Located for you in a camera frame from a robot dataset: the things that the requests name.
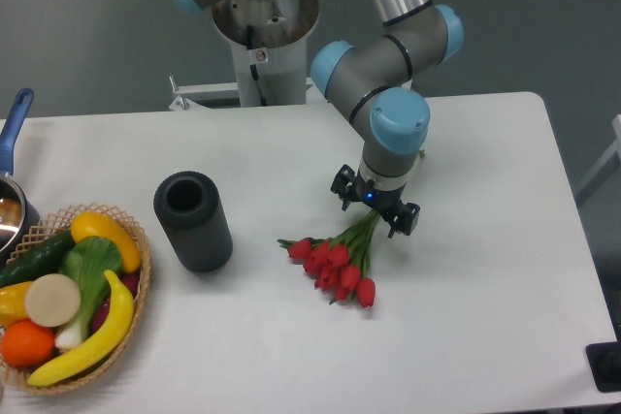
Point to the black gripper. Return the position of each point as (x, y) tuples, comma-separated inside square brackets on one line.
[(402, 218)]

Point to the yellow banana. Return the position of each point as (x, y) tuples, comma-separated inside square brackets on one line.
[(98, 346)]

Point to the yellow bell pepper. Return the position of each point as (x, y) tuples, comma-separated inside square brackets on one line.
[(12, 303)]

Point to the orange fruit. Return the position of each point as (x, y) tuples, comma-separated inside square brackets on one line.
[(27, 344)]

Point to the green bok choy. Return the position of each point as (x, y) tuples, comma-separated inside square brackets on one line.
[(85, 264)]

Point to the beige round disc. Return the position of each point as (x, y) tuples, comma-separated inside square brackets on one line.
[(52, 300)]

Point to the green cucumber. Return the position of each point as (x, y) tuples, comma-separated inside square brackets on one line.
[(43, 258)]

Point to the red tulip bouquet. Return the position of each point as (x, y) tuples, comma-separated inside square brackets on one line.
[(341, 264)]

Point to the black device at edge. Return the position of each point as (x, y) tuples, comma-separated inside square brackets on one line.
[(604, 362)]

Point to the blue handled saucepan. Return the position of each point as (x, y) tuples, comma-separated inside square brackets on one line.
[(18, 216)]

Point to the white frame at right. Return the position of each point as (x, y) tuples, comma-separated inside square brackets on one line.
[(601, 170)]

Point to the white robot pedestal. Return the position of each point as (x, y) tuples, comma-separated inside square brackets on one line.
[(268, 43)]

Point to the woven wicker basket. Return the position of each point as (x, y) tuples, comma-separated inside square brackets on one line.
[(48, 227)]

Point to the dark red beet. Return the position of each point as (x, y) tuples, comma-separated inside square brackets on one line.
[(131, 282)]

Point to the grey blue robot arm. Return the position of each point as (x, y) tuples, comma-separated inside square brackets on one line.
[(368, 86)]

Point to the dark grey ribbed vase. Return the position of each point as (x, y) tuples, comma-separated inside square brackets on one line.
[(188, 206)]

